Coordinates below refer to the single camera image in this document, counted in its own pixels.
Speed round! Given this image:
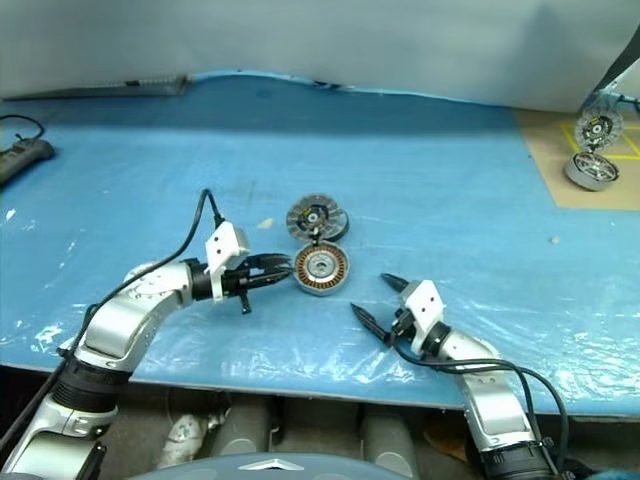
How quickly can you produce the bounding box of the dark spoked rotor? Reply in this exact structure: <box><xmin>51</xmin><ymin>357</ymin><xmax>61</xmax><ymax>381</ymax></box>
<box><xmin>327</xmin><ymin>207</ymin><xmax>351</xmax><ymax>243</ymax></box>

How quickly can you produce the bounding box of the grey rounded cylinder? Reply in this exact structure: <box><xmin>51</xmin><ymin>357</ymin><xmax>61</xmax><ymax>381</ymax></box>
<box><xmin>360</xmin><ymin>403</ymin><xmax>420</xmax><ymax>474</ymax></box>
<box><xmin>208</xmin><ymin>399</ymin><xmax>275</xmax><ymax>457</ymax></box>

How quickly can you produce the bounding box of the grey-blue rounded robot body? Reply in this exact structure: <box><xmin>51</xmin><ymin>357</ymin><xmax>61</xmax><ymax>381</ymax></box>
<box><xmin>127</xmin><ymin>452</ymin><xmax>434</xmax><ymax>480</ymax></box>

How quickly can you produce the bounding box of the long dark bar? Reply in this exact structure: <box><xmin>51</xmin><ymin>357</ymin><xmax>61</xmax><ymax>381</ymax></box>
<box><xmin>3</xmin><ymin>73</ymin><xmax>192</xmax><ymax>103</ymax></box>

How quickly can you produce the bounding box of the thin black device cable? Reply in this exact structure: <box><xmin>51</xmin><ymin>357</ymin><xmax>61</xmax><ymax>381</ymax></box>
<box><xmin>0</xmin><ymin>114</ymin><xmax>47</xmax><ymax>151</ymax></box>

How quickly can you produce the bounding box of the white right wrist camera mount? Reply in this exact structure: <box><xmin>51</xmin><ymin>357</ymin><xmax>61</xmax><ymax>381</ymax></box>
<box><xmin>398</xmin><ymin>279</ymin><xmax>447</xmax><ymax>352</ymax></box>

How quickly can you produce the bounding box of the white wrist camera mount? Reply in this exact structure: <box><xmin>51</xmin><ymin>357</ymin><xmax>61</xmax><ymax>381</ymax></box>
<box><xmin>204</xmin><ymin>222</ymin><xmax>251</xmax><ymax>304</ymax></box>
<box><xmin>398</xmin><ymin>279</ymin><xmax>447</xmax><ymax>352</ymax></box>

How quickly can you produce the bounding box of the white crumpled wrapping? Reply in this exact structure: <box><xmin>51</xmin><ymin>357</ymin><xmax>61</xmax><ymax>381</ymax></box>
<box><xmin>164</xmin><ymin>410</ymin><xmax>229</xmax><ymax>471</ymax></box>

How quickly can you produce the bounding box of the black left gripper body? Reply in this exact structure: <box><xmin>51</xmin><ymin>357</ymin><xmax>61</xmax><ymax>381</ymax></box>
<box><xmin>222</xmin><ymin>254</ymin><xmax>263</xmax><ymax>316</ymax></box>

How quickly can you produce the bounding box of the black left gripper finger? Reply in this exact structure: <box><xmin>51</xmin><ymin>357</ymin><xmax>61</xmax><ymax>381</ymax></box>
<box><xmin>256</xmin><ymin>269</ymin><xmax>292</xmax><ymax>291</ymax></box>
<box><xmin>256</xmin><ymin>253</ymin><xmax>294</xmax><ymax>274</ymax></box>

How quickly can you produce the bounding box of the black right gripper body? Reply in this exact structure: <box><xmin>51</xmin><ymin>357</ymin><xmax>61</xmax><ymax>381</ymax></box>
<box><xmin>385</xmin><ymin>299</ymin><xmax>421</xmax><ymax>349</ymax></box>

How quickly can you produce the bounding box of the white backdrop sheet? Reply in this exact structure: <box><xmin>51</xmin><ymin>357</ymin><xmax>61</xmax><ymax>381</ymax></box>
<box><xmin>0</xmin><ymin>0</ymin><xmax>640</xmax><ymax>114</ymax></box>

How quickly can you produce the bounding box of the black tripod leg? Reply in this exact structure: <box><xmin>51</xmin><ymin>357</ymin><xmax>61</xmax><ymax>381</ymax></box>
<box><xmin>596</xmin><ymin>27</ymin><xmax>640</xmax><ymax>97</ymax></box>

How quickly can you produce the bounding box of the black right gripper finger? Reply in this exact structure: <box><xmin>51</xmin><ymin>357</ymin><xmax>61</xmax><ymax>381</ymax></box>
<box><xmin>350</xmin><ymin>302</ymin><xmax>394</xmax><ymax>348</ymax></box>
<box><xmin>380</xmin><ymin>272</ymin><xmax>409</xmax><ymax>298</ymax></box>

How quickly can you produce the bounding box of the black handheld device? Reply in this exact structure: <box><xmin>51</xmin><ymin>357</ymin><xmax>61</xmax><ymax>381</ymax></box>
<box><xmin>0</xmin><ymin>138</ymin><xmax>56</xmax><ymax>187</ymax></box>

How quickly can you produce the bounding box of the silver motor housing with rotor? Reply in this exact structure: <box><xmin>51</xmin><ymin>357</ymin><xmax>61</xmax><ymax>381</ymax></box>
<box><xmin>563</xmin><ymin>151</ymin><xmax>623</xmax><ymax>192</ymax></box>

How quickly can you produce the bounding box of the silver motor lid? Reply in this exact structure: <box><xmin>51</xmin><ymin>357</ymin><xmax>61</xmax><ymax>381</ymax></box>
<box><xmin>574</xmin><ymin>110</ymin><xmax>624</xmax><ymax>150</ymax></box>
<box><xmin>285</xmin><ymin>195</ymin><xmax>335</xmax><ymax>245</ymax></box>

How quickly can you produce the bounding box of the brown cardboard sheet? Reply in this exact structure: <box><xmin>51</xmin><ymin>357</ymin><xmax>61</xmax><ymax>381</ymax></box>
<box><xmin>514</xmin><ymin>106</ymin><xmax>640</xmax><ymax>212</ymax></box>

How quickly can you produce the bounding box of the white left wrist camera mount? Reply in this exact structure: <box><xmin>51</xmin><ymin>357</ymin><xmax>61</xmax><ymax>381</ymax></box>
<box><xmin>204</xmin><ymin>222</ymin><xmax>251</xmax><ymax>304</ymax></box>

